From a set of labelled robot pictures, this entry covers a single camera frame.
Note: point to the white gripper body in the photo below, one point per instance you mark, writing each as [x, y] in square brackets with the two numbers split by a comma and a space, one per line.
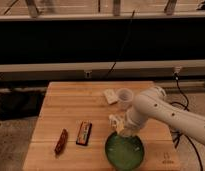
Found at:
[117, 123]

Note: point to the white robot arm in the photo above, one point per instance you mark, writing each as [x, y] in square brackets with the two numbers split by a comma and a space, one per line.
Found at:
[151, 103]

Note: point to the green ceramic bowl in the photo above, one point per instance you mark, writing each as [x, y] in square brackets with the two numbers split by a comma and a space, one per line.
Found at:
[124, 153]

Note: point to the clear plastic cup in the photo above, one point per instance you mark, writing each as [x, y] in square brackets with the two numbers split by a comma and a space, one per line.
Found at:
[125, 98]

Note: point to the colourful rectangular box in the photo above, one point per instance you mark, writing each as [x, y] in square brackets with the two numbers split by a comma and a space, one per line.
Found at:
[84, 133]

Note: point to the wooden table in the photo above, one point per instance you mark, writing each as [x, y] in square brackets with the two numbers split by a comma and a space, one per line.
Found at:
[66, 106]

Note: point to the brown chocolate bar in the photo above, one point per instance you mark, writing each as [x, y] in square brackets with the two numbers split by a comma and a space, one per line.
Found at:
[61, 142]

